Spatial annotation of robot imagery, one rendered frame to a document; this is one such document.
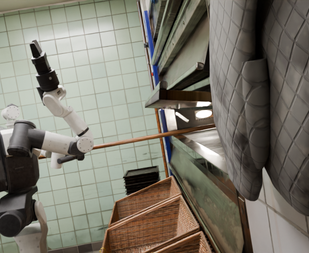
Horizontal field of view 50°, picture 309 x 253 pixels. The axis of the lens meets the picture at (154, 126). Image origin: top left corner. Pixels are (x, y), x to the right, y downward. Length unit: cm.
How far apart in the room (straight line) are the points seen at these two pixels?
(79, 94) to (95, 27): 70
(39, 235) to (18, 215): 25
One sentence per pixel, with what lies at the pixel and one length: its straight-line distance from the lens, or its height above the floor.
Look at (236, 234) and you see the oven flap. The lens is 97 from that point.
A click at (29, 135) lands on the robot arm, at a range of 160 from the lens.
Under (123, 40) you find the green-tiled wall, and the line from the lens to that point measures 358.
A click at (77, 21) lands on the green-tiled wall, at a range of 367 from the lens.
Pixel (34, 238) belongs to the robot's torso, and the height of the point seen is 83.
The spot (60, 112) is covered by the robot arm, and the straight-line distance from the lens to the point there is 158.
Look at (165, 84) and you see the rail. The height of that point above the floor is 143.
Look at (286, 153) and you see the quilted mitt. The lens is 40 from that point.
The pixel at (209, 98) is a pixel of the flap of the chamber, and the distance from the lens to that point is 82.
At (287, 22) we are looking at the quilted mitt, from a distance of 37.
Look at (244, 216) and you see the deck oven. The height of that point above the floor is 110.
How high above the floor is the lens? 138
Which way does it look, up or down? 3 degrees down
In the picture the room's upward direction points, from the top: 10 degrees counter-clockwise
